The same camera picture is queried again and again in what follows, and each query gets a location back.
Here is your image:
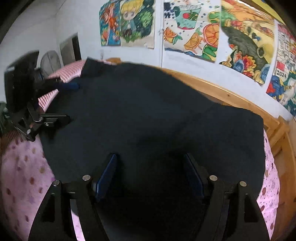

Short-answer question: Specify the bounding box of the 2024 city drawing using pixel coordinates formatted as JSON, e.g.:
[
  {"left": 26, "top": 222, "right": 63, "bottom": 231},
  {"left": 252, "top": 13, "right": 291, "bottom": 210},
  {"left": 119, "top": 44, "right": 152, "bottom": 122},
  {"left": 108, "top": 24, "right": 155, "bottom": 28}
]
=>
[{"left": 266, "top": 24, "right": 295, "bottom": 116}]

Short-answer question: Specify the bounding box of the black whale landscape drawing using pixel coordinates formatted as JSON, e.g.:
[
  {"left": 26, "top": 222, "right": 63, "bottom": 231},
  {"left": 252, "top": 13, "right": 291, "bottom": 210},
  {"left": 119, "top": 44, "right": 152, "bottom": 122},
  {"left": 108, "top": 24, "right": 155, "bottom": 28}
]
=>
[{"left": 219, "top": 1, "right": 275, "bottom": 85}]

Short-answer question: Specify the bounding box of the orange fruit drink drawing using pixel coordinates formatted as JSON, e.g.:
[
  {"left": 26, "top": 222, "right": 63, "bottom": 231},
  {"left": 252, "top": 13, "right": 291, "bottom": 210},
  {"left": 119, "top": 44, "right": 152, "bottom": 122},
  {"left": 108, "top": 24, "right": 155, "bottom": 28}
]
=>
[{"left": 164, "top": 1, "right": 221, "bottom": 62}]

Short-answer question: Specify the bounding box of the pink dotted bed quilt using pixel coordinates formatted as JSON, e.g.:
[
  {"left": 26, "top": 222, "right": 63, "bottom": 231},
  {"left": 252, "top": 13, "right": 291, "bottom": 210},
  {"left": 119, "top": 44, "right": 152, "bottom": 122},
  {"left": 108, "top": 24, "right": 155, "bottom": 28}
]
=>
[{"left": 1, "top": 131, "right": 280, "bottom": 240}]

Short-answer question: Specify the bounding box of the wooden bed frame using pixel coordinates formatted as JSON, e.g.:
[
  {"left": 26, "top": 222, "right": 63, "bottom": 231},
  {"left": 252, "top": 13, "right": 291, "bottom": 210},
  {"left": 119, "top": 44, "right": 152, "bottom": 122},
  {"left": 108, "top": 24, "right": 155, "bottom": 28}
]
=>
[{"left": 105, "top": 57, "right": 296, "bottom": 241}]

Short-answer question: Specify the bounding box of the black padded jacket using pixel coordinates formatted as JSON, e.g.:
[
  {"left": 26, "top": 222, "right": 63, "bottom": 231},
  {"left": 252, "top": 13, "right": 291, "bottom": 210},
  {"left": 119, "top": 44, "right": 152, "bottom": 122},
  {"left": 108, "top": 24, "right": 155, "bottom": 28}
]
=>
[{"left": 40, "top": 59, "right": 265, "bottom": 240}]

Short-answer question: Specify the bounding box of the red-haired girl drawing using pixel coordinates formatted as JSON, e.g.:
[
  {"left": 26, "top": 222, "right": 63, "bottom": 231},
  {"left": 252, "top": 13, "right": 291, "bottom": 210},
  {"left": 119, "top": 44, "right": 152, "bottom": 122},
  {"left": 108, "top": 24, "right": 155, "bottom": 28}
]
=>
[{"left": 99, "top": 1, "right": 120, "bottom": 46}]

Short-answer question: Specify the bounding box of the blond boy drawing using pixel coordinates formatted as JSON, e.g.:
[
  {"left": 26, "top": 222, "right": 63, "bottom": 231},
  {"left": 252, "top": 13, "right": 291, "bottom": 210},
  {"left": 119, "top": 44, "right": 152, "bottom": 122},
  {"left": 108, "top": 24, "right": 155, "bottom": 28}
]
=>
[{"left": 119, "top": 0, "right": 155, "bottom": 49}]

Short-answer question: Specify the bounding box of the white electric fan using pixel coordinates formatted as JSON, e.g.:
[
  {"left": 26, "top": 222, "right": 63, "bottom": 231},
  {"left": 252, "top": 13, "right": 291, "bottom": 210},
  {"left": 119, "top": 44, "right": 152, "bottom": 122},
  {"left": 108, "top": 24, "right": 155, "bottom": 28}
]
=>
[{"left": 40, "top": 50, "right": 61, "bottom": 78}]

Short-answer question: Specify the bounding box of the red white checked pillow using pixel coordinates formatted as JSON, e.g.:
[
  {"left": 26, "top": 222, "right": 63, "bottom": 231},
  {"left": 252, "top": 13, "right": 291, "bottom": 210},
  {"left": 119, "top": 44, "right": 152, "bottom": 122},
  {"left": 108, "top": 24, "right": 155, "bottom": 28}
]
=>
[{"left": 38, "top": 58, "right": 115, "bottom": 112}]

